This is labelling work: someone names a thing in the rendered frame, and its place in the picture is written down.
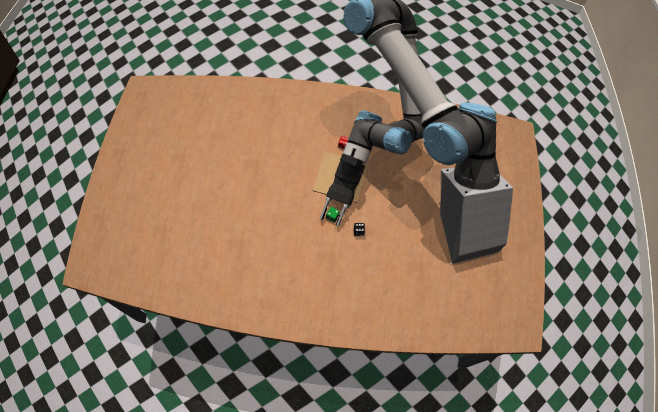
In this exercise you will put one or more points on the black die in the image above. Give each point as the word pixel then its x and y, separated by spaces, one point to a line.
pixel 359 229

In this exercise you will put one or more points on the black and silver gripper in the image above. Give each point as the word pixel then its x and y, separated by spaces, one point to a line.
pixel 347 177

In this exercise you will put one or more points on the green die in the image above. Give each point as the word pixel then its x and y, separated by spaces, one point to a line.
pixel 332 214

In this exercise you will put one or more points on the tan square mat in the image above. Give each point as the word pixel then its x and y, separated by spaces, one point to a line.
pixel 326 175

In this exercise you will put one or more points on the red die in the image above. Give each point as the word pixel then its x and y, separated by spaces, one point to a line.
pixel 342 142

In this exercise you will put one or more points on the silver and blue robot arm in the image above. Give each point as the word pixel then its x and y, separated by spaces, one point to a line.
pixel 449 137

